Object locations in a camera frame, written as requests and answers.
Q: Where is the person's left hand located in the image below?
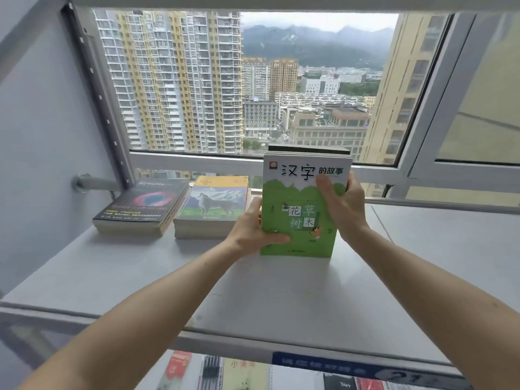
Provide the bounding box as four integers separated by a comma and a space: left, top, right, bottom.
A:
225, 197, 291, 256

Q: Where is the person's right hand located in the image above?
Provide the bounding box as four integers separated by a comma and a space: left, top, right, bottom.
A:
315, 172, 369, 244

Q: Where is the green cover books stack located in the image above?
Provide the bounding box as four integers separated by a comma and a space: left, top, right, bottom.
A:
259, 145, 354, 258

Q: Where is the yellow wolf cover books stack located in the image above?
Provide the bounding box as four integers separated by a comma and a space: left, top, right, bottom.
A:
173, 175, 251, 240

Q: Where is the white metal shelf rack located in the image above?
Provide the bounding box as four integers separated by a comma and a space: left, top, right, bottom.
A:
0, 0, 520, 390

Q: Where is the black nebula cover books stack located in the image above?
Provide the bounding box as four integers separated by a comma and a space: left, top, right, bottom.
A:
92, 179, 191, 237

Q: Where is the person's left forearm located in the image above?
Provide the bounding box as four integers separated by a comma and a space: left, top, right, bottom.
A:
16, 239, 244, 390

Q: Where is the person's right forearm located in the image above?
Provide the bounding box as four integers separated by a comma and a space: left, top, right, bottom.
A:
347, 225, 520, 390

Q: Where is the low tan office building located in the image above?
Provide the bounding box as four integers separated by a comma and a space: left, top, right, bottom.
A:
288, 105, 371, 159

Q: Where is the beige high-rise building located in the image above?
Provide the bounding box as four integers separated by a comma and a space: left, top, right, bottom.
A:
361, 14, 447, 165

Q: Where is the cream notebook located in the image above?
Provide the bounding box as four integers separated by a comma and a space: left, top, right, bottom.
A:
222, 358, 271, 390

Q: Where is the black pens bundle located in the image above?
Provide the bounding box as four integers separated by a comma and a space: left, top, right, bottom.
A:
198, 355, 223, 390

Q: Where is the white notebook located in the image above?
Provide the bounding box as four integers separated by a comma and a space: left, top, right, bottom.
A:
270, 363, 326, 390

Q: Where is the red stationery packet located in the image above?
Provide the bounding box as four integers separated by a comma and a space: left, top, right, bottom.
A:
156, 350, 192, 390

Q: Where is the green mountain ridge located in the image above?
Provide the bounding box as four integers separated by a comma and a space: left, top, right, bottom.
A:
242, 23, 395, 69

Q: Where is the dark grey notebook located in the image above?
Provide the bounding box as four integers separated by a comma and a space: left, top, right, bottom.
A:
323, 373, 356, 390

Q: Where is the pink eraser pack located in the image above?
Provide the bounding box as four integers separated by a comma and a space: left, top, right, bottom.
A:
356, 376, 385, 390

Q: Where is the white yellow apartment tower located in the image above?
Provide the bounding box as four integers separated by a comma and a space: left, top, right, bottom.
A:
93, 10, 244, 155

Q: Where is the white window frame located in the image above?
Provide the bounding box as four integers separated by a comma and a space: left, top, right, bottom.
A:
69, 0, 520, 207

